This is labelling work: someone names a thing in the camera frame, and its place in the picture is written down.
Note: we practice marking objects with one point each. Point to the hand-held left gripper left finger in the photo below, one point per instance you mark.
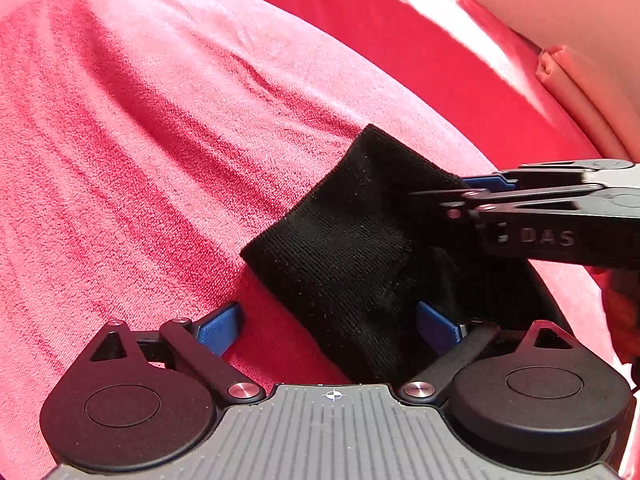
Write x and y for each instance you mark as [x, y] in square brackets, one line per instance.
[215, 331]

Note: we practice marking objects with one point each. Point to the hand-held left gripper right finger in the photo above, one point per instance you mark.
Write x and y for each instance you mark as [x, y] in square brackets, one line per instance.
[436, 327]

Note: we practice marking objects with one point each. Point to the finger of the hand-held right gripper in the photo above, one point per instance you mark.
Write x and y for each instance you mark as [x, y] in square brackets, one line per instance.
[492, 181]
[500, 202]

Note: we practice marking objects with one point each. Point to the black pants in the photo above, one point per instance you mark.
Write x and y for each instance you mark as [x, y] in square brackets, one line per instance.
[360, 260]

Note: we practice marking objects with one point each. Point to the person's right hand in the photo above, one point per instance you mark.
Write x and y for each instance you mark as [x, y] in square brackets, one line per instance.
[625, 310]

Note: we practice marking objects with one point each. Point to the bed with red sheet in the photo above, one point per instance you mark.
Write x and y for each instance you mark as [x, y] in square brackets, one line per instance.
[425, 60]

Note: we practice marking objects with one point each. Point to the pink pillow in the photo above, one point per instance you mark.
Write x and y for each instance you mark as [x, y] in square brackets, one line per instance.
[565, 20]

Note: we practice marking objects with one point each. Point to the pink red blanket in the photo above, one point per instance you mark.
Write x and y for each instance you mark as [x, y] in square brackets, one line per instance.
[125, 160]

